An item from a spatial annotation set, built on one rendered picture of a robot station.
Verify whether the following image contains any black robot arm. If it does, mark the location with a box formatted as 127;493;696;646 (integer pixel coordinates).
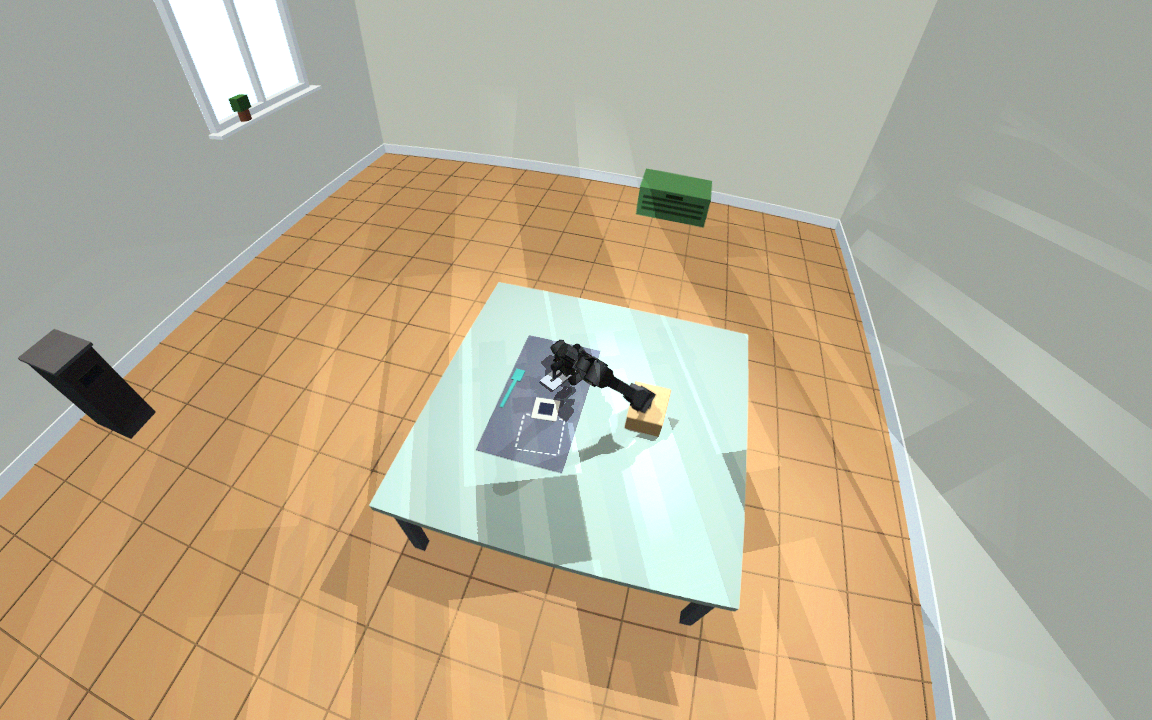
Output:
558;343;655;414

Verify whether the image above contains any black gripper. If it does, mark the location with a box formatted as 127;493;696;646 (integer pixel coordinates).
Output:
550;339;582;385

